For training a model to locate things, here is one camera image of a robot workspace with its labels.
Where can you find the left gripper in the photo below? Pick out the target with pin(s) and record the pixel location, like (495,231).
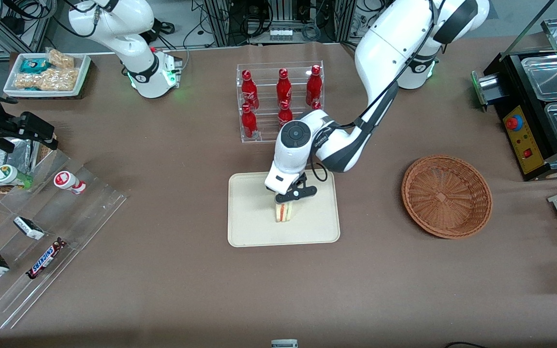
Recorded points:
(270,189)

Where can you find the triangular sandwich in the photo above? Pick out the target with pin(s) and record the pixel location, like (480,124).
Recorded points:
(283,212)

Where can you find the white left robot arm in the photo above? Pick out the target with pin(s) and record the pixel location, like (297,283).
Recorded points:
(385,48)

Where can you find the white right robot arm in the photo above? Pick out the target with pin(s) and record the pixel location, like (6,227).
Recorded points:
(133,48)

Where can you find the small round wicker basket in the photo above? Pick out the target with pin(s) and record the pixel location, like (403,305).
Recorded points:
(44,153)

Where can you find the cream plastic tray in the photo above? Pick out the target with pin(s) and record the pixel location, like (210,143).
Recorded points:
(249,212)

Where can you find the white rectangular snack tray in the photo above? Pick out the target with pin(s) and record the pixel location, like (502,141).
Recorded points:
(82,72)

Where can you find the brown wicker basket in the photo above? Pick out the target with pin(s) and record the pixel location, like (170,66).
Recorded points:
(445,195)

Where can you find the silver foil packet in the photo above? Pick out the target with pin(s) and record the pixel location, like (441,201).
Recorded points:
(17,157)

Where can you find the green white yogurt bottle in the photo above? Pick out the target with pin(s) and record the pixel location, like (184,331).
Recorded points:
(7,174)

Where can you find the large rice cracker packet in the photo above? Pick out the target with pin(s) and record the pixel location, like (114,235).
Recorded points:
(58,79)

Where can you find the red white yogurt bottle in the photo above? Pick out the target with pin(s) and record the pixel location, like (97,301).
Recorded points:
(65,181)

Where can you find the teal snack packet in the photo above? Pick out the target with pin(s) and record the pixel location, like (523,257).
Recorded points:
(34,65)

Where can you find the clear acrylic bottle rack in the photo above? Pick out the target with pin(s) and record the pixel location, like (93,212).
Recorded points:
(266,133)

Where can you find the small rice cracker packet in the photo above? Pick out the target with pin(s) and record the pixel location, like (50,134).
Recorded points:
(61,59)

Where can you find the red cola bottle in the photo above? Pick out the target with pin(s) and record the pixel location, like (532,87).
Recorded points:
(248,123)
(316,105)
(285,113)
(314,86)
(284,87)
(248,92)

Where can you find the clear acrylic stepped display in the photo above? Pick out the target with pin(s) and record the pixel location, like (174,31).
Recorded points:
(80,217)

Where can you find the Snickers chocolate bar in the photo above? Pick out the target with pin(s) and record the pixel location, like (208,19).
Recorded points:
(46,258)

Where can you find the small white grey box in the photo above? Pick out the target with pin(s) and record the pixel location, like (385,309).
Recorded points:
(284,344)

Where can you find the white power strip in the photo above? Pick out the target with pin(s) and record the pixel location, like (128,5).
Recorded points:
(281,35)

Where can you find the black food warmer appliance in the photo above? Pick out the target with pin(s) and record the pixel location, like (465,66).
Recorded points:
(515,92)

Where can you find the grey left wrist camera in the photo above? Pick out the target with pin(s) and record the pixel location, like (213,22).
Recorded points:
(303,192)

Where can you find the aluminium frame cabinet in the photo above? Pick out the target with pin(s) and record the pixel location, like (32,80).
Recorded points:
(220,21)

